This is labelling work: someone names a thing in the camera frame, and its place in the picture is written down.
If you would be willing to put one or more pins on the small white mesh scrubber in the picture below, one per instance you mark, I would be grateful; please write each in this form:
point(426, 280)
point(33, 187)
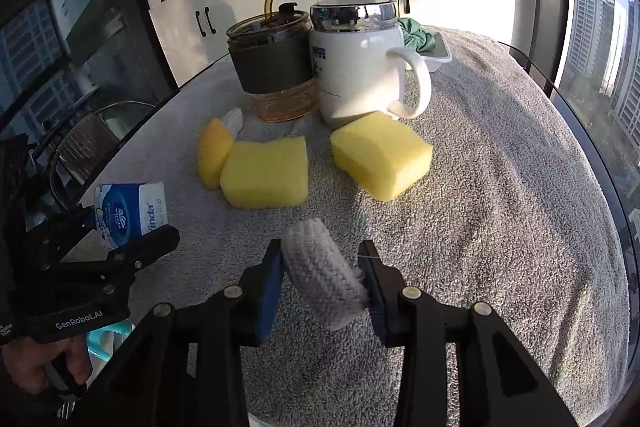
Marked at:
point(234, 121)

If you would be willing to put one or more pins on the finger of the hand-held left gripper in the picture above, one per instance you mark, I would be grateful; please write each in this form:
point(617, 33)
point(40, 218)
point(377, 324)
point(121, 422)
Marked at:
point(155, 242)
point(65, 222)

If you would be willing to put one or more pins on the teal plastic object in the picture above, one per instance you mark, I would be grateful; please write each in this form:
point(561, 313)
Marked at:
point(107, 342)

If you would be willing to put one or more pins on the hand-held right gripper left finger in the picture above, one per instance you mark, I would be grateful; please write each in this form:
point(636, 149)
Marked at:
point(270, 287)

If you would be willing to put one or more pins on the black window frame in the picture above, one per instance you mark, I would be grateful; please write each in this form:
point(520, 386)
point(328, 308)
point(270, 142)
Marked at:
point(547, 7)

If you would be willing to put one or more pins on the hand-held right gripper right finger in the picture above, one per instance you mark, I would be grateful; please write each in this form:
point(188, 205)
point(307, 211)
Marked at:
point(376, 304)

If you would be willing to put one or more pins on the yellow oval sponge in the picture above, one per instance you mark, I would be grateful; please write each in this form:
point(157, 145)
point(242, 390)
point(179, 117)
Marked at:
point(212, 157)

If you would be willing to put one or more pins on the white mug chrome lid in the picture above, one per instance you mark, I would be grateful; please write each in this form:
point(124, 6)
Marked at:
point(350, 72)

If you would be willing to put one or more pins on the yellow block sponge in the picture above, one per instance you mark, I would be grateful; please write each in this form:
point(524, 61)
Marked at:
point(380, 152)
point(265, 172)

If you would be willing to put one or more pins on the green patterned cloth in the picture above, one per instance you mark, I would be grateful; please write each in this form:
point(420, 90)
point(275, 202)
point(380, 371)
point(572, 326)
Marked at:
point(417, 34)

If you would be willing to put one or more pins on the blue tissue packet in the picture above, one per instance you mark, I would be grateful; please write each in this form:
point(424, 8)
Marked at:
point(130, 207)

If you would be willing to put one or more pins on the metal frame chair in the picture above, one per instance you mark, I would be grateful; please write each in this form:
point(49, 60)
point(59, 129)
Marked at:
point(85, 147)

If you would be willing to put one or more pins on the white plastic tray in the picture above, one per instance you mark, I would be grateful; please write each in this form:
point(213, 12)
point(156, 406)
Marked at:
point(441, 52)

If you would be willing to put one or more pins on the person's left hand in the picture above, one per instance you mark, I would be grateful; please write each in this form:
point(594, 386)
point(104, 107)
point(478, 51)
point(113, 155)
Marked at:
point(22, 367)

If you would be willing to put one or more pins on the amber glass cup green sleeve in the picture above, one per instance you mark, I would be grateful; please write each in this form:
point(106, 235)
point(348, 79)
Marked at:
point(270, 67)

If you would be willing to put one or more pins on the apartment buildings outside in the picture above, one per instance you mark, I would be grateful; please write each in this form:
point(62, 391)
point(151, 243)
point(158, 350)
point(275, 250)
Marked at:
point(605, 52)

